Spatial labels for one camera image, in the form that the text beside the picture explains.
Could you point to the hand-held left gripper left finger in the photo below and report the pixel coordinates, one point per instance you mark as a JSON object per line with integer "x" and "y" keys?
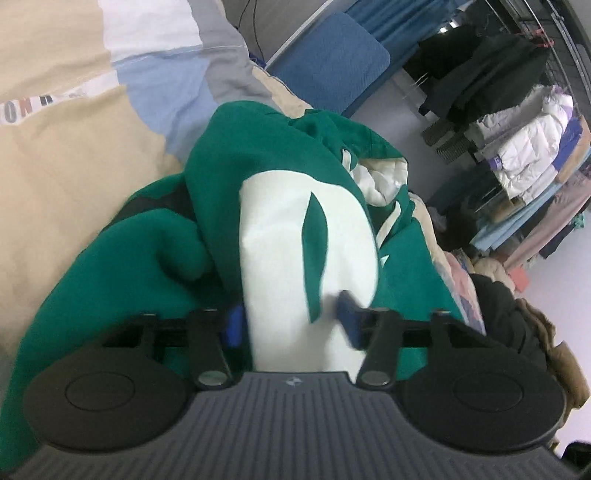
{"x": 233, "y": 327}

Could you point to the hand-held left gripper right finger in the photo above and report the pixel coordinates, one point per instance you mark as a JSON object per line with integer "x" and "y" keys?
{"x": 351, "y": 318}

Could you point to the green sweatshirt with white print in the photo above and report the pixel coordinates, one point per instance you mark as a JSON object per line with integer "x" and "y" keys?
{"x": 254, "y": 152}

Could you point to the red clothes hanger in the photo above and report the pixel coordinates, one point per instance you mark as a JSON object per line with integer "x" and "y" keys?
{"x": 538, "y": 37}

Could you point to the metal clothes rack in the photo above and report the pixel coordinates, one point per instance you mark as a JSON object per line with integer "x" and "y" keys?
{"x": 568, "y": 46}

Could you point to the black garment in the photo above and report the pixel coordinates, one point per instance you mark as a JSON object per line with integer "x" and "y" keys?
{"x": 503, "y": 314}

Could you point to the light blue hanging garment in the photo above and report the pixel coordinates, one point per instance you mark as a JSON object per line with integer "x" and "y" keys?
{"x": 512, "y": 219}

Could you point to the grey striped cloth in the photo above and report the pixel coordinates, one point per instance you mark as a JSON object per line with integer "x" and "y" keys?
{"x": 450, "y": 141}

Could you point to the brown jacket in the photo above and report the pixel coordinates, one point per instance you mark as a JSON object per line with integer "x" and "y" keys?
{"x": 563, "y": 364}

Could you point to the pink hanging garment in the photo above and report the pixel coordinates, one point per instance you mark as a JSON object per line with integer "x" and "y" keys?
{"x": 549, "y": 226}

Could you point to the pastel patchwork quilt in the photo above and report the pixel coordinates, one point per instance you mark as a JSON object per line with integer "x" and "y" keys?
{"x": 69, "y": 161}

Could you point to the white puffer jacket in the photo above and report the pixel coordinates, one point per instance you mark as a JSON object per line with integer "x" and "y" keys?
{"x": 521, "y": 147}

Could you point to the blue cushion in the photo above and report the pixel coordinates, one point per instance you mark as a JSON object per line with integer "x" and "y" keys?
{"x": 328, "y": 64}

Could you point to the beige hanging garment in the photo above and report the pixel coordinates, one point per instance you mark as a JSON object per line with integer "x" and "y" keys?
{"x": 577, "y": 161}

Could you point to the black hanging coat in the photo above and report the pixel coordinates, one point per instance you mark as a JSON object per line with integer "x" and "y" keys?
{"x": 494, "y": 74}

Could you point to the blue curtain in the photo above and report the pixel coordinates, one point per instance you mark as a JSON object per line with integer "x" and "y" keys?
{"x": 406, "y": 18}

